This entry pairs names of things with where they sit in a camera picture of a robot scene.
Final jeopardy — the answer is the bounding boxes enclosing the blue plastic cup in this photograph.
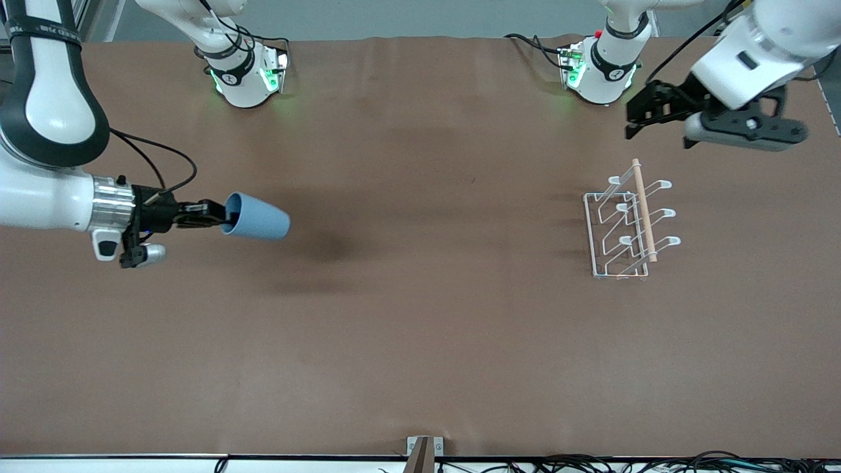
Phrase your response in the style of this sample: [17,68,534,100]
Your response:
[221,192,291,241]

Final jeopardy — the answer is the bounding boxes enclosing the white wire cup holder rack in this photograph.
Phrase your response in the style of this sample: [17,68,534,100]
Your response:
[583,158,682,281]

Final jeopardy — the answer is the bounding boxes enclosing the black left arm base cable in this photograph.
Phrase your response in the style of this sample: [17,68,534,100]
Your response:
[504,32,567,70]

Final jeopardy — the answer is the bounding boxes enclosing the black arm base cable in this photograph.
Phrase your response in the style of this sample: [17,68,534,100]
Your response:
[196,0,291,61]
[504,32,567,70]

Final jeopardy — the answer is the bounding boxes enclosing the black right arm base cable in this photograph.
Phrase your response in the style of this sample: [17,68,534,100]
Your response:
[196,0,291,61]

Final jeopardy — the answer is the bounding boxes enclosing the aluminium frame post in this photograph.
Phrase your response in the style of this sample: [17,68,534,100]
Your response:
[71,0,127,43]

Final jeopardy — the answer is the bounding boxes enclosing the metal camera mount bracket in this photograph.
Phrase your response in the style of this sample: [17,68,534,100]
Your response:
[402,436,445,473]

